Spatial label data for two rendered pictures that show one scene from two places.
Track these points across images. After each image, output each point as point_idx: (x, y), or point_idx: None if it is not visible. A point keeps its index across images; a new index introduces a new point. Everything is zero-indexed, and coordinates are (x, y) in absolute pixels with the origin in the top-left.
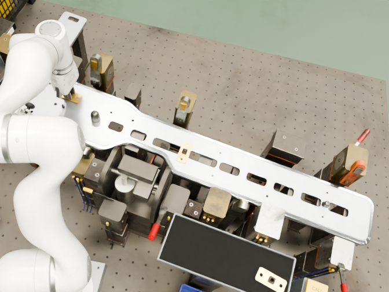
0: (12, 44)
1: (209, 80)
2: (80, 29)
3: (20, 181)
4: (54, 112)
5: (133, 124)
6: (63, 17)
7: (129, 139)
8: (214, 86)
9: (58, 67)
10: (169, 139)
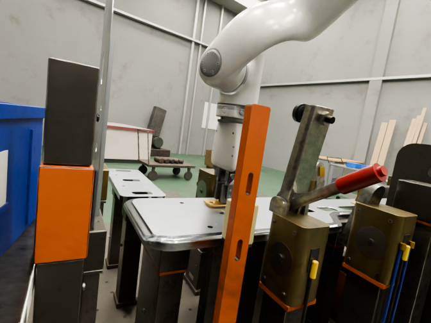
0: (256, 10)
1: None
2: (142, 173)
3: None
4: None
5: (309, 205)
6: (111, 170)
7: (333, 211)
8: None
9: (256, 102)
10: (344, 204)
